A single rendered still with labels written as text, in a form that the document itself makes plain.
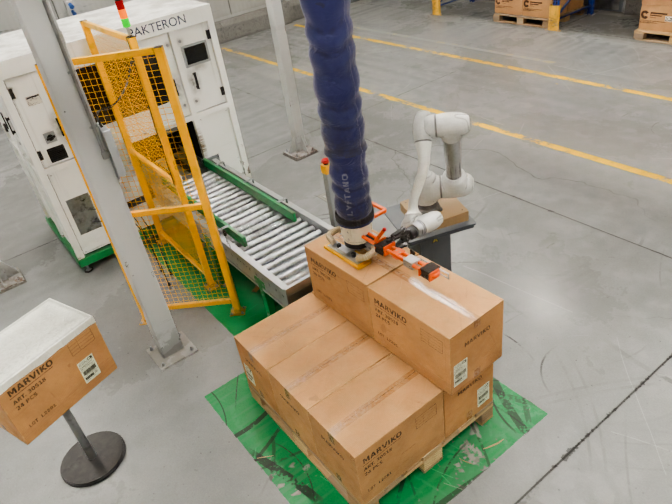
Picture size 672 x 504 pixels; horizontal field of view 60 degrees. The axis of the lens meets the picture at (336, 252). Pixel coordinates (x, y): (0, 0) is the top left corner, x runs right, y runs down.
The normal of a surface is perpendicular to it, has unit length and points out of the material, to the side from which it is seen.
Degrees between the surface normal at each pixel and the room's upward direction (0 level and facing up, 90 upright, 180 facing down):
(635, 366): 0
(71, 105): 90
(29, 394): 90
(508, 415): 0
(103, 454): 0
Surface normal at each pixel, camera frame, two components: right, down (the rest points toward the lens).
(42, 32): 0.60, 0.38
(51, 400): 0.84, 0.21
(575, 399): -0.14, -0.82
